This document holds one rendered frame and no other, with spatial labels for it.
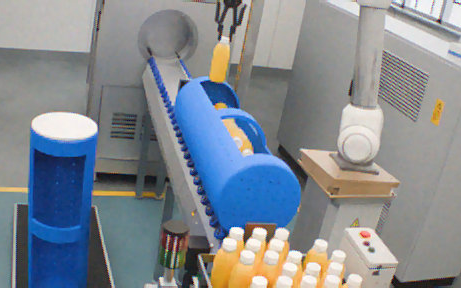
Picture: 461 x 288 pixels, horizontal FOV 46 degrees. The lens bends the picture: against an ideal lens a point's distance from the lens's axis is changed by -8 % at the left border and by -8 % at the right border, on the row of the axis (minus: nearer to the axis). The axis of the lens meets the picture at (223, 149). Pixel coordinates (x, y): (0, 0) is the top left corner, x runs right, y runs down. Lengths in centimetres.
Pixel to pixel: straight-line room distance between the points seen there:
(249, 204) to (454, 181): 183
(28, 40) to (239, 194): 526
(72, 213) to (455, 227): 226
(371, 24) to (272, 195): 71
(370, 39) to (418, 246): 176
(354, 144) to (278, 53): 546
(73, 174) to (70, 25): 434
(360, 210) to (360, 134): 42
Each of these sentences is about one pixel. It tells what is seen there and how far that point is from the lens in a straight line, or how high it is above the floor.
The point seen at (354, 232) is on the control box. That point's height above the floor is 110.
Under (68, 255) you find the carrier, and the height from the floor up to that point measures 31.
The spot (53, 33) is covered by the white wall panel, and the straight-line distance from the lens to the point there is 683.
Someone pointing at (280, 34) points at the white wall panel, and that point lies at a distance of 742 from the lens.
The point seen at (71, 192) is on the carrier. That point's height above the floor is 66.
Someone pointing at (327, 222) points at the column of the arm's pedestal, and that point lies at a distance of 237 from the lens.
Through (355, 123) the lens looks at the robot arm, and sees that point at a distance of 211.
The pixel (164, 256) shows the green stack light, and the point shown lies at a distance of 134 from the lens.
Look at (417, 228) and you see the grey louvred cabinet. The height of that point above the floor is 47.
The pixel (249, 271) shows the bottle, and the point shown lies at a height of 105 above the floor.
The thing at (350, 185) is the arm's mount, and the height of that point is 105.
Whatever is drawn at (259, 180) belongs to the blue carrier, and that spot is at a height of 117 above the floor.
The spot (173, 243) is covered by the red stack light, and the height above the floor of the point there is 123.
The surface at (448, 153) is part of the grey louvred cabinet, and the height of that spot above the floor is 97.
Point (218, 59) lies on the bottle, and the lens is 244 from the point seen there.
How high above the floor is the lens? 194
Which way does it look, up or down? 23 degrees down
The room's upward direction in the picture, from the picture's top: 11 degrees clockwise
